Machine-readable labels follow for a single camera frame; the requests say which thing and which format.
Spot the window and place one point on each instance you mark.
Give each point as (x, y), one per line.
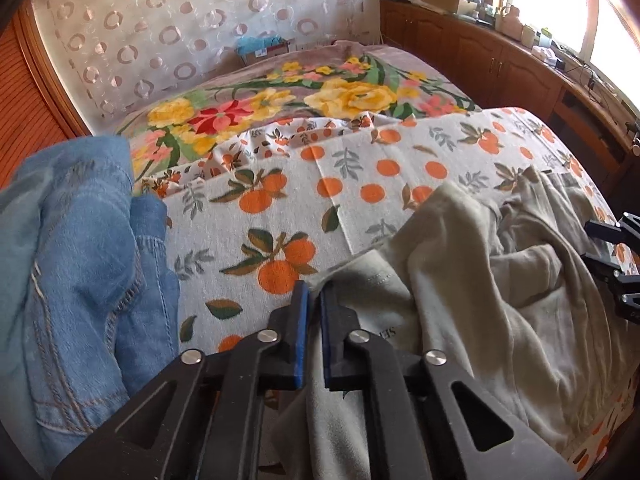
(598, 33)

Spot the wooden slatted wardrobe door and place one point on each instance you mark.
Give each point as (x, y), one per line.
(36, 111)

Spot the floral blanket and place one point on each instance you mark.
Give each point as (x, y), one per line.
(245, 114)

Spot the white plastic jug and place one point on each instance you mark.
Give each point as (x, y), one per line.
(510, 23)

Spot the blue denim jeans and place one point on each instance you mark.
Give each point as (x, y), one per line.
(89, 307)

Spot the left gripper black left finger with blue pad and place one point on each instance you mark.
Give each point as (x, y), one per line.
(201, 417)

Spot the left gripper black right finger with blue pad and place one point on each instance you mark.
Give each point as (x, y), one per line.
(426, 417)

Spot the grey-green pants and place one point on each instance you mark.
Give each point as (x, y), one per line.
(500, 288)

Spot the circle pattern sheer curtain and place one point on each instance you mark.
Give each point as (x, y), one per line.
(116, 56)

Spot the orange print bed sheet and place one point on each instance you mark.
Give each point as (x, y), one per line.
(239, 238)

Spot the cardboard box blue cloth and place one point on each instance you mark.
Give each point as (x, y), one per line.
(252, 50)

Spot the wooden cabinet row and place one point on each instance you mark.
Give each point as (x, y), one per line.
(495, 71)

